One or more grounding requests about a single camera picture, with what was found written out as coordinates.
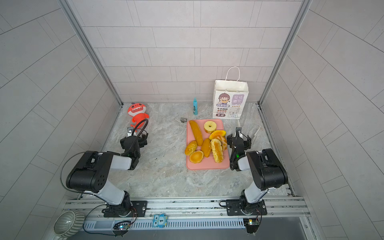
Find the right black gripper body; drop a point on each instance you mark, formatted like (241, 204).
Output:
(240, 140)

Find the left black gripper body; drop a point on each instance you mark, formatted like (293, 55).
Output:
(139, 139)

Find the lumpy yellow long bread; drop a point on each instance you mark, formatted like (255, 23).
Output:
(217, 150)

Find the long yellow baguette bread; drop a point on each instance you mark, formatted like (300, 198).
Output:
(197, 133)

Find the white paper bag with print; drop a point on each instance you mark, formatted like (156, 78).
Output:
(229, 97)

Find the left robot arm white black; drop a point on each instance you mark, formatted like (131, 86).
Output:
(90, 175)

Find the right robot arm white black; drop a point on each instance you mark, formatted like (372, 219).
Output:
(267, 173)

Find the braided orange pretzel bread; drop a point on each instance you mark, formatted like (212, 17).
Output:
(223, 142)

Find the orange half-round bread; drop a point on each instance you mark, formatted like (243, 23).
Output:
(217, 133)

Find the oval brown bread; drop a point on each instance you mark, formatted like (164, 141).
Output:
(206, 147)

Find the red shark plush toy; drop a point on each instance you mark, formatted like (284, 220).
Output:
(138, 113)

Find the pink tray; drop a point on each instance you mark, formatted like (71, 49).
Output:
(207, 163)

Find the flat round orange tart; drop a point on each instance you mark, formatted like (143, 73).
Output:
(196, 157)

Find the small round golden bun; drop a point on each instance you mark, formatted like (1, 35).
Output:
(191, 148)

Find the teal small bottle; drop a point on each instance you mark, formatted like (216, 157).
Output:
(195, 107)

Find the blue owl tag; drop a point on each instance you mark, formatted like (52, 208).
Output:
(160, 221)

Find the left circuit board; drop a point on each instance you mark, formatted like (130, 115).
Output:
(122, 226)

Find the circuit board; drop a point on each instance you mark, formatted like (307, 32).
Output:
(251, 225)
(122, 226)

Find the right circuit board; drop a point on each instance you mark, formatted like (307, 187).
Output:
(251, 225)

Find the ribbed ceramic bowl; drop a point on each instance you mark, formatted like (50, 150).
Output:
(68, 224)

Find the ring-shaped yellow bread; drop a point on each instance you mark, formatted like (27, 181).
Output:
(210, 127)

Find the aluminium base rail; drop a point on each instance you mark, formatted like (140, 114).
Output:
(187, 213)

